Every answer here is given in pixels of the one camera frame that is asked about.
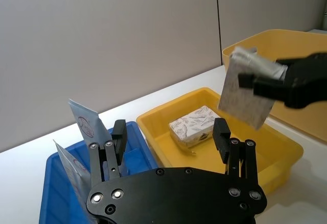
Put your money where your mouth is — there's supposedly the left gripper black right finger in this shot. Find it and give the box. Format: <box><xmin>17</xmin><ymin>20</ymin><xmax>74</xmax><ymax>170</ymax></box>
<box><xmin>212</xmin><ymin>118</ymin><xmax>261</xmax><ymax>189</ymax></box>

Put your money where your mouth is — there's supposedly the white leaf-printed packet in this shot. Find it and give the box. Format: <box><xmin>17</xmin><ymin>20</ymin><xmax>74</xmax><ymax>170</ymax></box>
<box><xmin>168</xmin><ymin>105</ymin><xmax>216</xmax><ymax>150</ymax></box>

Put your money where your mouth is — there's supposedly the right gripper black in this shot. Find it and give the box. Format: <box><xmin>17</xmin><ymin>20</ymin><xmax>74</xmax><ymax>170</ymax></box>
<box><xmin>238</xmin><ymin>52</ymin><xmax>327</xmax><ymax>110</ymax></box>

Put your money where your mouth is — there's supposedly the small yellow plastic bin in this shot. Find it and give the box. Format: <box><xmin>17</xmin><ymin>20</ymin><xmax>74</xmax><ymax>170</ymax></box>
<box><xmin>135</xmin><ymin>87</ymin><xmax>305</xmax><ymax>195</ymax></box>

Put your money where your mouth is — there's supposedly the large yellow plastic bin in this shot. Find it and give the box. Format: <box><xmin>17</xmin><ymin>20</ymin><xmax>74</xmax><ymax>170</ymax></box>
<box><xmin>221</xmin><ymin>29</ymin><xmax>327</xmax><ymax>143</ymax></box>

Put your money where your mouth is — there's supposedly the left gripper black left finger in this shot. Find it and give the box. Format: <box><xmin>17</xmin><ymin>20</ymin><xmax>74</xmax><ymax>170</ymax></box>
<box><xmin>88</xmin><ymin>119</ymin><xmax>128</xmax><ymax>190</ymax></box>

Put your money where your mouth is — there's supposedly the blue plastic bin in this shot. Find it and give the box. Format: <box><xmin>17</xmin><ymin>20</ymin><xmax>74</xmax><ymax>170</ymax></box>
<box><xmin>38</xmin><ymin>121</ymin><xmax>159</xmax><ymax>224</ymax></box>

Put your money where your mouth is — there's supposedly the silver printed foil pouch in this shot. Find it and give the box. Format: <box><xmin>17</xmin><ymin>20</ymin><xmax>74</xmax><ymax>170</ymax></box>
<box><xmin>217</xmin><ymin>46</ymin><xmax>288</xmax><ymax>130</ymax></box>

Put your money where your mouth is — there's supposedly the white pouch with red print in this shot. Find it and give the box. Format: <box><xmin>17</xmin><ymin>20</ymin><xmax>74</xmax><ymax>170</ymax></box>
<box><xmin>52</xmin><ymin>139</ymin><xmax>93</xmax><ymax>224</ymax></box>
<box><xmin>68</xmin><ymin>99</ymin><xmax>113</xmax><ymax>147</ymax></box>

